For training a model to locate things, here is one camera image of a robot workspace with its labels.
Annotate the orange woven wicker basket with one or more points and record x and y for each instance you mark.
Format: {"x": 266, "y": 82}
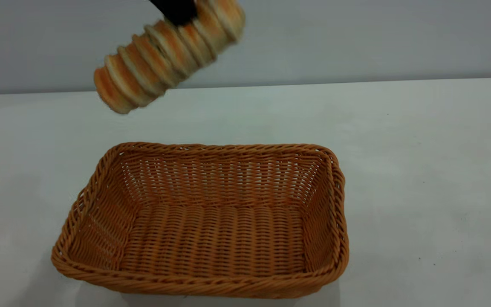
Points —
{"x": 211, "y": 238}

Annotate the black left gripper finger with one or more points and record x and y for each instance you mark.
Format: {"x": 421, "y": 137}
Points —
{"x": 177, "y": 10}

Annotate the striped long bread roll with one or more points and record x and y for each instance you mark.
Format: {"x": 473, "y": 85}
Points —
{"x": 151, "y": 64}

